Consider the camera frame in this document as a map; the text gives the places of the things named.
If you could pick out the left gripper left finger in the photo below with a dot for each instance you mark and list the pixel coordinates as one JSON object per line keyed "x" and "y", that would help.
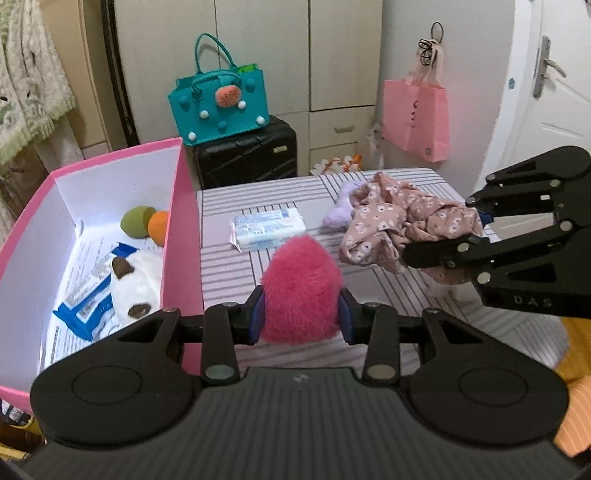
{"x": 226, "y": 325}

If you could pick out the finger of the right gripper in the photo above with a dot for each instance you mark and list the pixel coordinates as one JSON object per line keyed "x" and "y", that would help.
{"x": 497, "y": 201}
{"x": 472, "y": 253}

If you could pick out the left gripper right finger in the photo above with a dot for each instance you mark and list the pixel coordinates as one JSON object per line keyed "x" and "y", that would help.
{"x": 376, "y": 326}

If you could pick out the pink fluffy heart plush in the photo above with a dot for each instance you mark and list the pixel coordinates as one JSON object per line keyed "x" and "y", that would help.
{"x": 301, "y": 288}

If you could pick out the floral pink cloth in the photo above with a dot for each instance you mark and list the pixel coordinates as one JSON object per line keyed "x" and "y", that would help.
{"x": 390, "y": 214}

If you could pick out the striped tablecloth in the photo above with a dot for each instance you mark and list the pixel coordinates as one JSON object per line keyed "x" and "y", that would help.
{"x": 229, "y": 275}

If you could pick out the white brown plush cat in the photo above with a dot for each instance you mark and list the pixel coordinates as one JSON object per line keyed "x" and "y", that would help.
{"x": 135, "y": 285}

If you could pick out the white tissue pack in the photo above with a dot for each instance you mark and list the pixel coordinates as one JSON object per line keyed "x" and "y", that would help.
{"x": 265, "y": 230}

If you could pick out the purple plush toy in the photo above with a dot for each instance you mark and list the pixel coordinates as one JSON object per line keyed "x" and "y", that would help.
{"x": 341, "y": 214}

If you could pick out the orange plush ball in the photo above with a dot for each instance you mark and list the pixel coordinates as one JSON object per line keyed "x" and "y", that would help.
{"x": 157, "y": 227}

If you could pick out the blue wet wipes pack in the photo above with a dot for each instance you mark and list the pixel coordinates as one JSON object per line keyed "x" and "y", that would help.
{"x": 88, "y": 305}

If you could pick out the green plush ball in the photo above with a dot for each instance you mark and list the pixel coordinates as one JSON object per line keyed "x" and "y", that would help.
{"x": 134, "y": 222}

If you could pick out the pink paper bag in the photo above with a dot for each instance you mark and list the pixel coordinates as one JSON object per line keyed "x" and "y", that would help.
{"x": 416, "y": 108}

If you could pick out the white paper sheet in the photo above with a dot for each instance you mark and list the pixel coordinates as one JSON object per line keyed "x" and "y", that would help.
{"x": 91, "y": 244}

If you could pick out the yellow snack box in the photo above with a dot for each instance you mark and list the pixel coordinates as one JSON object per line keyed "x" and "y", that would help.
{"x": 338, "y": 165}

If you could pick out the black suitcase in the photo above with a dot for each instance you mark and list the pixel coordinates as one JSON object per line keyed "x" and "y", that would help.
{"x": 265, "y": 154}

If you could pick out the pink cardboard box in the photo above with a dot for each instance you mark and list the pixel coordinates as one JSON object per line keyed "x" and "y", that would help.
{"x": 71, "y": 223}

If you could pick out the teal felt tote bag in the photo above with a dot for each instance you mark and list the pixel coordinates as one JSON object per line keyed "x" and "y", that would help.
{"x": 211, "y": 105}

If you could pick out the white wardrobe cabinet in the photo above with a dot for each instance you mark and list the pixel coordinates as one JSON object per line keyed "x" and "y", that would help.
{"x": 320, "y": 61}

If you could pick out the cream knitted sweater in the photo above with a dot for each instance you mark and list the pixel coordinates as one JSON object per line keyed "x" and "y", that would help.
{"x": 35, "y": 92}

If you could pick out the silver door handle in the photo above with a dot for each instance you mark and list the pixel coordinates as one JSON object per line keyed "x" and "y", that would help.
{"x": 544, "y": 62}

